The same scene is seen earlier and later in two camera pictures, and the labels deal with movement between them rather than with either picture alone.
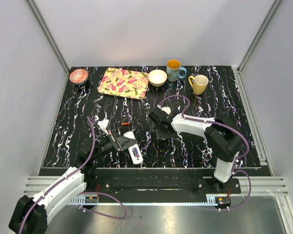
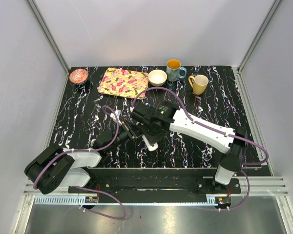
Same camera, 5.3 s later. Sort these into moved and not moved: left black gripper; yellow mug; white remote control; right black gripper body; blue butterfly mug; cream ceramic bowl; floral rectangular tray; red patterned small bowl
Moved: right black gripper body; left black gripper; white remote control
Not moved: yellow mug; floral rectangular tray; blue butterfly mug; cream ceramic bowl; red patterned small bowl
